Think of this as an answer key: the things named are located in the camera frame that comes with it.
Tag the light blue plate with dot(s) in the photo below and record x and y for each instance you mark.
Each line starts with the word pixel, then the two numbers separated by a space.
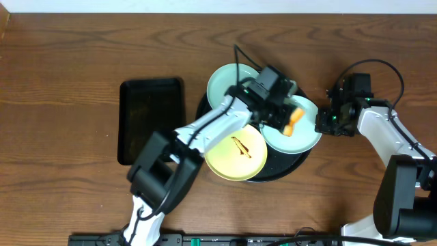
pixel 223 78

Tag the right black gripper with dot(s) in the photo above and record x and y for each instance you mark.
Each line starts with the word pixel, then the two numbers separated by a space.
pixel 323 126

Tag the yellow plate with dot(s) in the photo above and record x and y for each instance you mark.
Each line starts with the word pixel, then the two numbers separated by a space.
pixel 240 156

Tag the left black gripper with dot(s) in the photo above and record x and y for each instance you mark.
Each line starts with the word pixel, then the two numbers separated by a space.
pixel 279 116

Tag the pale green plate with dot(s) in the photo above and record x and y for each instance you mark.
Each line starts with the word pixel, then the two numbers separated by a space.
pixel 304 136

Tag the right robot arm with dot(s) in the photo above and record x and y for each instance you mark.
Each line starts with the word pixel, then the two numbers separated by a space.
pixel 405 206

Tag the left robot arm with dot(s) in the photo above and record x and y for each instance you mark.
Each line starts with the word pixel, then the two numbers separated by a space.
pixel 169 163

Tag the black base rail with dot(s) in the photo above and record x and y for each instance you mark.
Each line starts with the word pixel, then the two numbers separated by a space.
pixel 116 239

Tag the black rectangular tray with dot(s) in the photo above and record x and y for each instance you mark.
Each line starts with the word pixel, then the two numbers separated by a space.
pixel 146 106

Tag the yellow green scrub sponge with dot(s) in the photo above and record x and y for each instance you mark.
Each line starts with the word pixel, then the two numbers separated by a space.
pixel 295 116

